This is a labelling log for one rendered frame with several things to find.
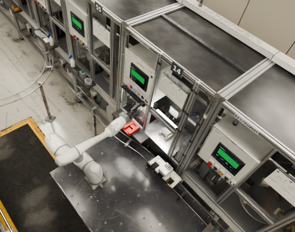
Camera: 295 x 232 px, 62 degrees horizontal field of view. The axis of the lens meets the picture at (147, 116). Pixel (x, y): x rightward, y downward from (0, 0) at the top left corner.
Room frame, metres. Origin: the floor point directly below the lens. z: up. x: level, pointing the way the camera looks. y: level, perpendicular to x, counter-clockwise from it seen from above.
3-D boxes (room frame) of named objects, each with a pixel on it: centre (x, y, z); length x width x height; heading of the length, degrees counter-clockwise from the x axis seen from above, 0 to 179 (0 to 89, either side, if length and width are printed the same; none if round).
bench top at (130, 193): (0.98, 0.00, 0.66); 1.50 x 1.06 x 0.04; 51
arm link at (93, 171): (1.08, 0.42, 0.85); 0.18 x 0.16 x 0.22; 55
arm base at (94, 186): (1.06, 0.40, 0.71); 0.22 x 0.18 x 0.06; 51
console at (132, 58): (1.88, 0.10, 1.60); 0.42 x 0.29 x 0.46; 51
